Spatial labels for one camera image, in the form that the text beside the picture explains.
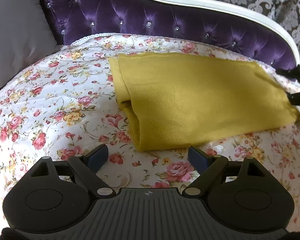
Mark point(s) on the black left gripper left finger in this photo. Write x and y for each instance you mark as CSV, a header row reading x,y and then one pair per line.
x,y
85,168

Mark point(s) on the grey square pillow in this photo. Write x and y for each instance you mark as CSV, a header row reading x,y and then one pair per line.
x,y
25,37

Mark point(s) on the mustard yellow knit sweater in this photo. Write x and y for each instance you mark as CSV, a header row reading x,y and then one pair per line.
x,y
177,100

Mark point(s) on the purple tufted headboard white frame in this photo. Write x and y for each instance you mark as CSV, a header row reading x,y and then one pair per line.
x,y
212,22

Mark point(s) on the floral quilted bedspread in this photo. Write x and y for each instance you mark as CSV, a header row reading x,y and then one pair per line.
x,y
65,104

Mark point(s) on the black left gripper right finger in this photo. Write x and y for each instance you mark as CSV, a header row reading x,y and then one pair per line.
x,y
210,169

